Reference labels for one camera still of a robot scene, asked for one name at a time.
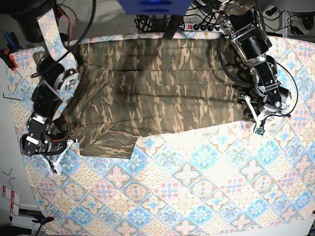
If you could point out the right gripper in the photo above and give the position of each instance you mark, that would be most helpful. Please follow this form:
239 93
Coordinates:
50 148

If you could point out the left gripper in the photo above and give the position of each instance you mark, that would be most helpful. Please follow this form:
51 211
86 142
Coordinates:
264 102

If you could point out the camouflage T-shirt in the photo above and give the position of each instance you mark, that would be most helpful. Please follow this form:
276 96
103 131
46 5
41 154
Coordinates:
143 87

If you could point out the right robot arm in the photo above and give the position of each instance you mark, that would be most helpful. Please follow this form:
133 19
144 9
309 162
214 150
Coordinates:
44 21

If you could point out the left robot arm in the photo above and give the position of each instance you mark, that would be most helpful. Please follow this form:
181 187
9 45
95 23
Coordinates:
243 26

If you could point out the red white label tag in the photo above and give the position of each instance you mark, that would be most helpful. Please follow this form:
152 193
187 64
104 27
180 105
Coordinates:
9 200

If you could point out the orange black bottom clamp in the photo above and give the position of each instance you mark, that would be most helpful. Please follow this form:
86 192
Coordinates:
42 220

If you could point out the black hex key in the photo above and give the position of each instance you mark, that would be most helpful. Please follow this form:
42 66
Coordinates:
9 97

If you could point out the white power strip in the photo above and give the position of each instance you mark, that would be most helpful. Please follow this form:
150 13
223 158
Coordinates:
200 27

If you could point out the red black clamp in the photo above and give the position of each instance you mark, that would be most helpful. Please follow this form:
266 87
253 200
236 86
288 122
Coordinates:
8 59

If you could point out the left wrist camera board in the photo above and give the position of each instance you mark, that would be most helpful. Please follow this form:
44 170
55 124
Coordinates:
260 130

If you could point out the black bracket under mount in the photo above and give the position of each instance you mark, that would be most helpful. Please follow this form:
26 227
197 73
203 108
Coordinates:
172 27

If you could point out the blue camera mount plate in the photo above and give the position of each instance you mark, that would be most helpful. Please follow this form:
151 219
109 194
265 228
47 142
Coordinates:
155 7

